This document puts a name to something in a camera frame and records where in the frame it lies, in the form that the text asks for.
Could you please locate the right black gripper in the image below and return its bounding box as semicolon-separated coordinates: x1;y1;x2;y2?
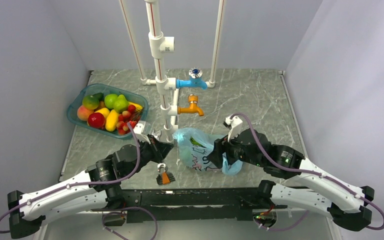
206;127;264;168

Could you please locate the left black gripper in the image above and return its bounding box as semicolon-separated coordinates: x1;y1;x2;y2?
124;133;174;179

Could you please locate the light blue plastic bag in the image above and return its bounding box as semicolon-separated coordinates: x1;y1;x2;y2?
173;127;243;176

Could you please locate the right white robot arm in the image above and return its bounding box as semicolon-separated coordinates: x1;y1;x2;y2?
206;129;375;232

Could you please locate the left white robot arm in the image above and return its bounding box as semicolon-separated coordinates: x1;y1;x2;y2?
7;136;174;239

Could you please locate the fake strawberries bunch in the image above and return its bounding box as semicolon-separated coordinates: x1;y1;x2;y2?
116;110;143;136

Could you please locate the fake yellow banana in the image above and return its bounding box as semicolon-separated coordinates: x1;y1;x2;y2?
127;101;143;112

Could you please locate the fake yellow mango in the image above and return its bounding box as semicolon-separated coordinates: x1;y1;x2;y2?
104;109;119;132

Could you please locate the fake green pear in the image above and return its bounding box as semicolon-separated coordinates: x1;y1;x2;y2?
113;94;130;114

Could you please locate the fake green lime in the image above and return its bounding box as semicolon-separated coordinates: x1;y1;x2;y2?
104;93;118;110

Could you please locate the fake red apple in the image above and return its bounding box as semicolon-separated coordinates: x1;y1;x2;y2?
87;112;106;129

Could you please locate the fake green red mango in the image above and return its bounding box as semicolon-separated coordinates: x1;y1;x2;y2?
82;95;100;111

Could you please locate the fake peach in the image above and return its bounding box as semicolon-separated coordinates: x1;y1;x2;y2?
77;105;94;122

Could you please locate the silver combination wrench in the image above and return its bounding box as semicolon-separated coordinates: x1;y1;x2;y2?
151;129;168;174

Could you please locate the black orange small brush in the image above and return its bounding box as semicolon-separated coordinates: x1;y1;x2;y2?
156;171;176;185

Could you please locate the orange plastic faucet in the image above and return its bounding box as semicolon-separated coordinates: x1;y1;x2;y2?
177;94;205;117

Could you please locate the blue plastic faucet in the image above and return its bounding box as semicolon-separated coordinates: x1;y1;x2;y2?
175;68;208;90

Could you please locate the teal plastic fruit basket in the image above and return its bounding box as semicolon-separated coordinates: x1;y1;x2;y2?
66;83;149;140

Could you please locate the white pvc pipe stand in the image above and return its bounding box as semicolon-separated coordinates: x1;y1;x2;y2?
118;0;226;143

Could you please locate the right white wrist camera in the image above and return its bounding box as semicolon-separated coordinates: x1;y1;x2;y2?
223;115;243;142

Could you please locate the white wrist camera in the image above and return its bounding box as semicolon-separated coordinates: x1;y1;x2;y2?
223;115;243;142
133;120;151;144

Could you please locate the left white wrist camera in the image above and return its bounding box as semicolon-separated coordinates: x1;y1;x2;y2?
133;120;151;144

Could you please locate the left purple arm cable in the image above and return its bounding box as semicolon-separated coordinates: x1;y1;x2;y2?
0;121;142;234

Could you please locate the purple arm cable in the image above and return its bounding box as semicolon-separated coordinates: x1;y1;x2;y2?
230;112;384;232
0;121;142;234

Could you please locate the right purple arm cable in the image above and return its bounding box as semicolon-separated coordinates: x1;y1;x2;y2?
230;112;384;232

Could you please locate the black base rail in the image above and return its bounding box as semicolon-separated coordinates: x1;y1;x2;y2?
102;187;286;221

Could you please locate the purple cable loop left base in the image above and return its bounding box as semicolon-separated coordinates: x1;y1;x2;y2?
101;206;159;240

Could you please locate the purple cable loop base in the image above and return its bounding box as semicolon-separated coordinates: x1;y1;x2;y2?
252;210;310;232
101;206;159;240

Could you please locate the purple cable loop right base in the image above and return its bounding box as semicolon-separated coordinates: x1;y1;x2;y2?
252;210;310;232

